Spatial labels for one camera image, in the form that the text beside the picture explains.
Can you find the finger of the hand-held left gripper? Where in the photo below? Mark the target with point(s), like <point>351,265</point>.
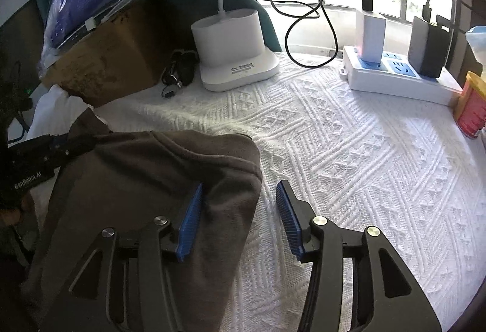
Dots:
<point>57,145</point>

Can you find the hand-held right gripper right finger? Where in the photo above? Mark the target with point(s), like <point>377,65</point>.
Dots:
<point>289,222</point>

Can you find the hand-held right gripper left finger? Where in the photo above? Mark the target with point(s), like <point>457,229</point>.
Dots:
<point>191,222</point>

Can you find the grey shirt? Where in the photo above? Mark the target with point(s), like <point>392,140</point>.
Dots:
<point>152,172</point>

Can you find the white garment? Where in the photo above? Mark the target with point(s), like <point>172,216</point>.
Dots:
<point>53,108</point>

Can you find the brown cardboard box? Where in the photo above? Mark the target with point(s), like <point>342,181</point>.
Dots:
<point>114,62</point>

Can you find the white power strip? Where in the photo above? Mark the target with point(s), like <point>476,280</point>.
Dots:
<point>379,86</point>

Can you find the white charger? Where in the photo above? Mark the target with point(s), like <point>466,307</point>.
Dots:
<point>370,36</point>

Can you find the red and yellow can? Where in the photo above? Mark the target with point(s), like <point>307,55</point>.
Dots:
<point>472,108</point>

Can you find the black charger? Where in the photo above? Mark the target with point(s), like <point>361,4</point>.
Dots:
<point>427,47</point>

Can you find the light blue plastic bag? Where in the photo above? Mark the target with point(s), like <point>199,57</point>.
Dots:
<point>477,43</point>

